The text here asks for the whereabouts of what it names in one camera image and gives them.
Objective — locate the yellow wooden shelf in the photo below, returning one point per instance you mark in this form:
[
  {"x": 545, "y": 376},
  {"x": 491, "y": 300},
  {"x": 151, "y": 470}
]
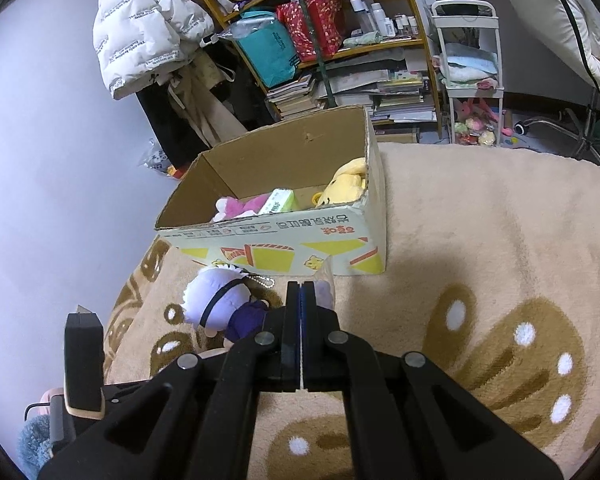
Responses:
[{"x": 393, "y": 79}]

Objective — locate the white-haired purple plush doll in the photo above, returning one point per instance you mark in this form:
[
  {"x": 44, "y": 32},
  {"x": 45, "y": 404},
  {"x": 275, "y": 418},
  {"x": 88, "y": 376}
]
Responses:
[{"x": 219, "y": 301}]

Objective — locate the white puffer jacket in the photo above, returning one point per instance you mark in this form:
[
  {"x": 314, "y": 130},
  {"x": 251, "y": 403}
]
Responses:
[{"x": 138, "y": 42}]

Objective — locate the printed cardboard box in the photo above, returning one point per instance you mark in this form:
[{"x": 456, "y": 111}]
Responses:
[{"x": 303, "y": 155}]

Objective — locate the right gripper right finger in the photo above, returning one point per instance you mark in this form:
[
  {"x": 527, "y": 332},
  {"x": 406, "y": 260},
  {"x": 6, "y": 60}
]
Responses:
[{"x": 406, "y": 418}]

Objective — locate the stack of books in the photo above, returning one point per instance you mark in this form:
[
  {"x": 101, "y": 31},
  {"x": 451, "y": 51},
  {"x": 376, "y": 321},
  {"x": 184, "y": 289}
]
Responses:
[{"x": 295, "y": 99}]

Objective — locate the beige hanging coat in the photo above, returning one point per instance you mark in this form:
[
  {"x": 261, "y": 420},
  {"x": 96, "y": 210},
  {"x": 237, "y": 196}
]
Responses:
[{"x": 190, "y": 94}]

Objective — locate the white bottles on shelf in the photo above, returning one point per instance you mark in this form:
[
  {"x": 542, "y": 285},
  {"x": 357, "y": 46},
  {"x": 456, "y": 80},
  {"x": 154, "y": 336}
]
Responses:
[{"x": 372, "y": 17}]

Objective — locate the white rolling cart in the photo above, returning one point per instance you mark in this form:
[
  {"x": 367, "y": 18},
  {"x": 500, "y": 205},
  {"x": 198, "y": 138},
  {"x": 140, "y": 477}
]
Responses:
[{"x": 470, "y": 65}]

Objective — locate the teal bag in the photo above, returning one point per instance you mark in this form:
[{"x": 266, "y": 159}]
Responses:
[{"x": 266, "y": 42}]

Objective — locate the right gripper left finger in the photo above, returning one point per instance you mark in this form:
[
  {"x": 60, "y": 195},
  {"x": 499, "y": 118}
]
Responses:
[{"x": 195, "y": 419}]

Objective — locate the red patterned gift bag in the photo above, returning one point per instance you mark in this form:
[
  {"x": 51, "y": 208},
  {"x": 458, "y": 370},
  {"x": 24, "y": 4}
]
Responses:
[{"x": 326, "y": 17}]

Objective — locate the green pole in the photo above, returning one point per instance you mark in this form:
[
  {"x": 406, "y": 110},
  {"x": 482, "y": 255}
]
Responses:
[{"x": 330, "y": 99}]

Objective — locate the green white tissue pack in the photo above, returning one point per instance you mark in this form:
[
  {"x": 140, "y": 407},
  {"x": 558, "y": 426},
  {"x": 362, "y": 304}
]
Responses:
[{"x": 280, "y": 201}]

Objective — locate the beige brown patterned rug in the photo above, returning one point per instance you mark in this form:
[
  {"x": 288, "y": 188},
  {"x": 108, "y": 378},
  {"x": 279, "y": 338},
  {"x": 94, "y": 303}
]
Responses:
[{"x": 493, "y": 273}]

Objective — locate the pink plush toy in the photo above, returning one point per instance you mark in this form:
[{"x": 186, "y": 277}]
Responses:
[{"x": 230, "y": 207}]

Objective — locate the bagged lavender plush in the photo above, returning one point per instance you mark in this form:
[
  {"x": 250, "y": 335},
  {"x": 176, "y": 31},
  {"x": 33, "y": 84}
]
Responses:
[{"x": 324, "y": 286}]

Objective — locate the plastic bag with snacks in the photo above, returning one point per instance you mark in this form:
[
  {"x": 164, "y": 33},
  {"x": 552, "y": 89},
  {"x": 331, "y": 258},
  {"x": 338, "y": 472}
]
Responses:
[{"x": 155, "y": 159}]

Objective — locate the yellow plush toy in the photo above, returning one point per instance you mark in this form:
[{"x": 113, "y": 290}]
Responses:
[{"x": 347, "y": 185}]

